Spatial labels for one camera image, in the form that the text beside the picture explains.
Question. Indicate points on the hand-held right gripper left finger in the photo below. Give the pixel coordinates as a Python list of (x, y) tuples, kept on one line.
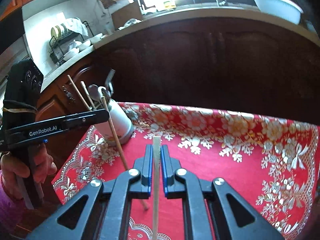
[(149, 172)]

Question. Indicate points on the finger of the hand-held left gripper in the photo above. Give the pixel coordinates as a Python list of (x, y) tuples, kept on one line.
[(87, 118)]

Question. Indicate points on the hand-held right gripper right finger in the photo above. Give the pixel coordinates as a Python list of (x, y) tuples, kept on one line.
[(163, 172)]

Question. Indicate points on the silver metal spoon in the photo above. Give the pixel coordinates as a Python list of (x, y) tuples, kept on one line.
[(93, 91)]

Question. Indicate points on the white cylindrical utensil holder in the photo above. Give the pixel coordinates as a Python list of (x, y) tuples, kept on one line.
[(120, 122)]

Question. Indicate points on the pale wooden chopstick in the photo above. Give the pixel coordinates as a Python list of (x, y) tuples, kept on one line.
[(156, 205)]

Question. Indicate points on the silver metal fork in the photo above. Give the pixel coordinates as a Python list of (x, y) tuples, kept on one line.
[(110, 80)]

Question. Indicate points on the person's left forearm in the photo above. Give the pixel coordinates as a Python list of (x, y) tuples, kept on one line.
[(10, 210)]

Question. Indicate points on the person's left hand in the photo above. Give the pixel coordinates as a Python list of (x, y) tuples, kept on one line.
[(41, 165)]

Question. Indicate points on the white spoon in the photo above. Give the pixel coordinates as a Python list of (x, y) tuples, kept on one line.
[(102, 90)]

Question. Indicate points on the black dish rack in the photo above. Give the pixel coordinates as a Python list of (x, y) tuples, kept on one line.
[(53, 55)]

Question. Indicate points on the red floral tablecloth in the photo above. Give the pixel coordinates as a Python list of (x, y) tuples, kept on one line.
[(225, 170)]

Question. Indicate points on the cream plates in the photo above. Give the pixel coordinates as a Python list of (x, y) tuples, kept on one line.
[(58, 31)]

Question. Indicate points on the white bowls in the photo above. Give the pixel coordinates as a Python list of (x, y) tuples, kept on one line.
[(82, 45)]

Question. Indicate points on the white cloth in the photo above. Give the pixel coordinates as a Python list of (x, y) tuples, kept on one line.
[(76, 26)]

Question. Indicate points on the brown wooden box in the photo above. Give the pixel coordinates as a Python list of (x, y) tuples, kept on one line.
[(126, 16)]

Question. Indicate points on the dark wooden cabinet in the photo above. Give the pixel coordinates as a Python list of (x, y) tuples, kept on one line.
[(200, 67)]

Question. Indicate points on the grey countertop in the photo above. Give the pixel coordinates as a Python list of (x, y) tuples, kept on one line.
[(175, 13)]

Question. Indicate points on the white basin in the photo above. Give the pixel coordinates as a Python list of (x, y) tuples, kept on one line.
[(275, 5)]

